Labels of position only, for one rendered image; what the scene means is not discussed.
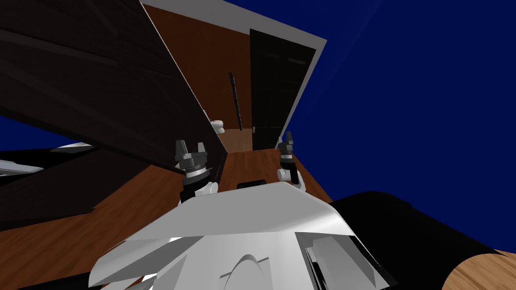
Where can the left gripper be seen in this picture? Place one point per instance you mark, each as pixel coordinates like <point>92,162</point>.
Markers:
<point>191,161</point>

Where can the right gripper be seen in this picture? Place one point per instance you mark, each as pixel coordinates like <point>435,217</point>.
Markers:
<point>286,149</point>

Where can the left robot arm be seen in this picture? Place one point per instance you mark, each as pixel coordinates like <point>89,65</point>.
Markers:
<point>194,182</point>

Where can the white toilet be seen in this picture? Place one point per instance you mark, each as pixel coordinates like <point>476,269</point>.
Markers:
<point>218,126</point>

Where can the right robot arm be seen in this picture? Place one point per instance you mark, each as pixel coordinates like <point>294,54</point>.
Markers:
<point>403,241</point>

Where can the black door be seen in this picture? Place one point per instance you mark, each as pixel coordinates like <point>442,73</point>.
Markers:
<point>278,88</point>

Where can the dark brown door leaf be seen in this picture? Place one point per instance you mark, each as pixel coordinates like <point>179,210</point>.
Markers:
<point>100,76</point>

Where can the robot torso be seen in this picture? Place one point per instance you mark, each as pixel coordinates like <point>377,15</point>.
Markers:
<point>250,217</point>

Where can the long black wall rail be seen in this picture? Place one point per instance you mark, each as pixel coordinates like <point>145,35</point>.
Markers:
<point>236,100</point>

